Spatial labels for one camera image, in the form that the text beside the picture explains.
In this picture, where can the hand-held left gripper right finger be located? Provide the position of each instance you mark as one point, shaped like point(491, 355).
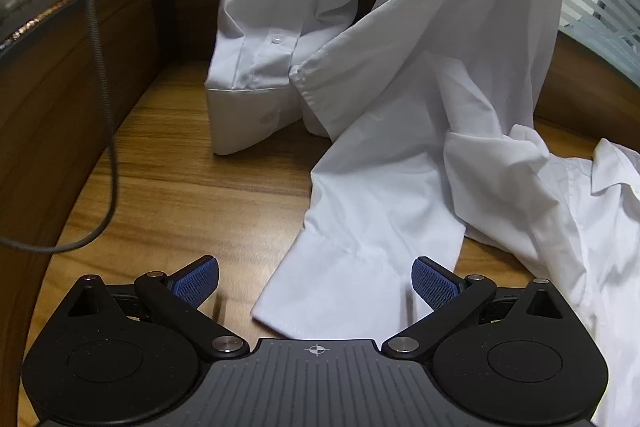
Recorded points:
point(434, 283)

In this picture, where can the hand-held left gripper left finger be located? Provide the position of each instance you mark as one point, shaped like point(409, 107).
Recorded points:
point(195, 282)

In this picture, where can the white dress shirt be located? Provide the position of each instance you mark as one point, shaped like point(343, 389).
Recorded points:
point(260, 7)
point(400, 157)

